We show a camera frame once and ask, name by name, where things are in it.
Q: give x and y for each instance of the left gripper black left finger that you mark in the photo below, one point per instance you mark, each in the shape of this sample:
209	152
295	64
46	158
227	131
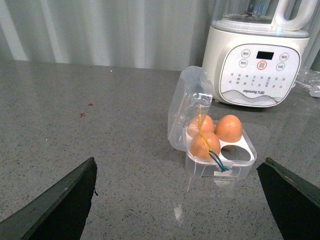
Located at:
59	213

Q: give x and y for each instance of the brown egg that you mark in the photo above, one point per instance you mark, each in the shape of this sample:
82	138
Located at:
207	125
229	129
203	143

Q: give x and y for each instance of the clear plastic egg box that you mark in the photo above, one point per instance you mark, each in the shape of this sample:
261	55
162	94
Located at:
192	98

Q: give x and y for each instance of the brown egg front left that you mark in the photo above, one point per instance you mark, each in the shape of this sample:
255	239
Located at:
203	143

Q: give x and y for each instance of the brown egg back right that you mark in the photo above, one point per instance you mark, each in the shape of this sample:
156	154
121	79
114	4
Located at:
229	129

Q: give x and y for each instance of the brown egg back left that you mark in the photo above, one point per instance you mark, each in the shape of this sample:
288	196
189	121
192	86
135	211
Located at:
207	125

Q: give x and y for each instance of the clear plastic bag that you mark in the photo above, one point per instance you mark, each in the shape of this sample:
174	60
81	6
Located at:
309	80

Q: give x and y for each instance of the white Joyoung blender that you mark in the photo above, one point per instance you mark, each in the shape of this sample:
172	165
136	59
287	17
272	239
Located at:
254	49

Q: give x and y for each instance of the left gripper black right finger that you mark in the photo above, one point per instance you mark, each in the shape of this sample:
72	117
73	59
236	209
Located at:
293	201

